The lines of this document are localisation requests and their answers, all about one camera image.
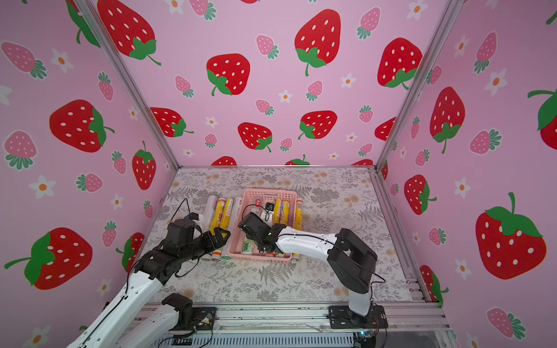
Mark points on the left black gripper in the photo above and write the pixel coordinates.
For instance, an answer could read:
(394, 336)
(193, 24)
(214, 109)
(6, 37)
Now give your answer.
(219, 242)

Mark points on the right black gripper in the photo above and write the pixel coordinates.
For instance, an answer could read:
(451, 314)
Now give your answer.
(260, 230)

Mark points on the white green plastic wrap roll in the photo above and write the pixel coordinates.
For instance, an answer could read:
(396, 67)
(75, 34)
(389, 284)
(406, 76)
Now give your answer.
(248, 245)

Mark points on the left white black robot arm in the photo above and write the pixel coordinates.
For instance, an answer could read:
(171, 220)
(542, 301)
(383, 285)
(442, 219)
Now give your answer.
(108, 328)

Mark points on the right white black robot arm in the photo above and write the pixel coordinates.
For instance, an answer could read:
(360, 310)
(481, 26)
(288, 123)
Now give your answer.
(352, 260)

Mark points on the pink perforated plastic basket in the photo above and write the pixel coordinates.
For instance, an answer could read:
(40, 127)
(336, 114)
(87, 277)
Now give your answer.
(265, 195)

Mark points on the floral patterned table mat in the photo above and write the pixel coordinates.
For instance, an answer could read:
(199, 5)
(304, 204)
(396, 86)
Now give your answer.
(333, 199)

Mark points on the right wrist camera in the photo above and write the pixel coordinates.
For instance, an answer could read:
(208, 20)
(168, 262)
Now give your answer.
(270, 205)

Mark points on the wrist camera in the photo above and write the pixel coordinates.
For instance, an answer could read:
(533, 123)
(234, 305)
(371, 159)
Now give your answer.
(270, 205)
(191, 216)

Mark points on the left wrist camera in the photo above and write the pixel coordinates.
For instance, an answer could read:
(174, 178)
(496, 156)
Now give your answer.
(191, 216)

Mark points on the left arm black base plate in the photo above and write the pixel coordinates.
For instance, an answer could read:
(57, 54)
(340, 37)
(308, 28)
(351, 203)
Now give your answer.
(196, 319)

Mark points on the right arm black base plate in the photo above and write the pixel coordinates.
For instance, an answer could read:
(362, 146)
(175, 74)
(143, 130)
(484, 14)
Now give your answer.
(357, 317)

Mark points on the aluminium rail frame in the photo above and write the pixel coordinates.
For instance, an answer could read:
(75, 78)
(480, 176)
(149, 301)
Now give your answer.
(300, 324)

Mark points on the left aluminium corner post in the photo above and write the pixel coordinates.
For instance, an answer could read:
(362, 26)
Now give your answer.
(93, 20)

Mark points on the aluminium corner post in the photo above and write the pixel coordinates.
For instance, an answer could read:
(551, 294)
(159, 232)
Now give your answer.
(93, 20)
(438, 39)

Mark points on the right aluminium corner post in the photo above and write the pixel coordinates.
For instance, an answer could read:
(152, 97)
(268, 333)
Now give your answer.
(438, 39)

